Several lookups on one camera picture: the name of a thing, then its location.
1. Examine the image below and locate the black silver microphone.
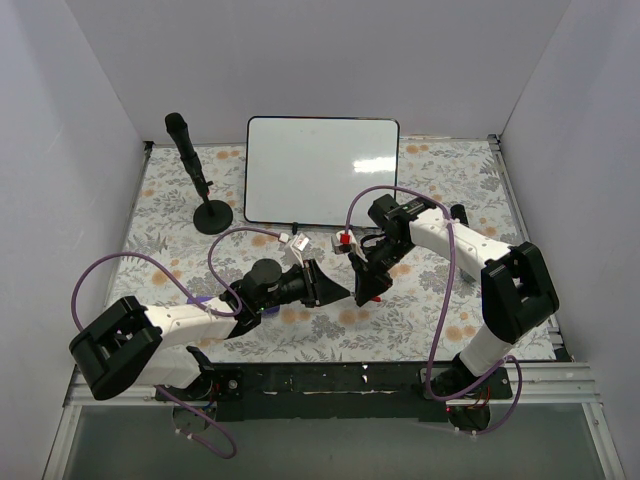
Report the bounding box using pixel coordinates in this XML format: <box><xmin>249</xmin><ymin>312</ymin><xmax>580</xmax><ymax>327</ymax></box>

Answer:
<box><xmin>450</xmin><ymin>204</ymin><xmax>469</xmax><ymax>226</ymax></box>

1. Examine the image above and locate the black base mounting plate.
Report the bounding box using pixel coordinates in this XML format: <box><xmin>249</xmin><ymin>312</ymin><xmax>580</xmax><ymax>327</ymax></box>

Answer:
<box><xmin>154</xmin><ymin>362</ymin><xmax>514</xmax><ymax>426</ymax></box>

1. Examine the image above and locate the floral patterned table mat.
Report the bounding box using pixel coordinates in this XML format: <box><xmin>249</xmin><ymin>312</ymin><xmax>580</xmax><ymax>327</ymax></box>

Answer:
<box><xmin>111</xmin><ymin>139</ymin><xmax>522</xmax><ymax>363</ymax></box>

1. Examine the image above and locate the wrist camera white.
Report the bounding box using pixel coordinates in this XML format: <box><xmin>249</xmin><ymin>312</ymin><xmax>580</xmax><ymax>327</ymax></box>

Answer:
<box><xmin>278</xmin><ymin>233</ymin><xmax>310</xmax><ymax>264</ymax></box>
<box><xmin>331</xmin><ymin>230</ymin><xmax>358</xmax><ymax>255</ymax></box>

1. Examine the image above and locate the white whiteboard black frame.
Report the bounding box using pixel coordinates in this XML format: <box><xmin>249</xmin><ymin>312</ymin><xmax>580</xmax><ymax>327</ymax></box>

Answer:
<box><xmin>244</xmin><ymin>116</ymin><xmax>400</xmax><ymax>226</ymax></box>

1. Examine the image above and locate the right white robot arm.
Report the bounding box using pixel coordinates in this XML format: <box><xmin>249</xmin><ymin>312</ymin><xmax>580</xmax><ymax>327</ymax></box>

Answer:
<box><xmin>332</xmin><ymin>193</ymin><xmax>559</xmax><ymax>401</ymax></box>

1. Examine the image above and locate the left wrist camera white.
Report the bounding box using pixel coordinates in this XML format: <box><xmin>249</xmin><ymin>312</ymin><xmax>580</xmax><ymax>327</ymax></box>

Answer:
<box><xmin>278</xmin><ymin>233</ymin><xmax>310</xmax><ymax>264</ymax></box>

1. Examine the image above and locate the black microphone on stand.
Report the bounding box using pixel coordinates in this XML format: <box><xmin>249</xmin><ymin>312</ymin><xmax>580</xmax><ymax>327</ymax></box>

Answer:
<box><xmin>165</xmin><ymin>112</ymin><xmax>209</xmax><ymax>198</ymax></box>

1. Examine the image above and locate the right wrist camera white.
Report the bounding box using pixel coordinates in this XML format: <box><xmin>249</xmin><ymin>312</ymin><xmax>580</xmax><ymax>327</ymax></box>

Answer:
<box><xmin>331</xmin><ymin>230</ymin><xmax>358</xmax><ymax>255</ymax></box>

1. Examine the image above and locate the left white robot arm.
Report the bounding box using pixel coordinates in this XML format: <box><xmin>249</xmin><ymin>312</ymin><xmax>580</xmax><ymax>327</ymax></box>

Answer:
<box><xmin>69</xmin><ymin>259</ymin><xmax>350</xmax><ymax>401</ymax></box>

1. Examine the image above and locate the purple foam microphone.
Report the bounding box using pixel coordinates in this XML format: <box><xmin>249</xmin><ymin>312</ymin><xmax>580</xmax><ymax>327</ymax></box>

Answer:
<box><xmin>186</xmin><ymin>296</ymin><xmax>281</xmax><ymax>318</ymax></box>

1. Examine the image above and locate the black round microphone stand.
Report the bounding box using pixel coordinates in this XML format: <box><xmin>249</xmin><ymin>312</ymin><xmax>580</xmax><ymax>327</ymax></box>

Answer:
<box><xmin>193</xmin><ymin>181</ymin><xmax>233</xmax><ymax>235</ymax></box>

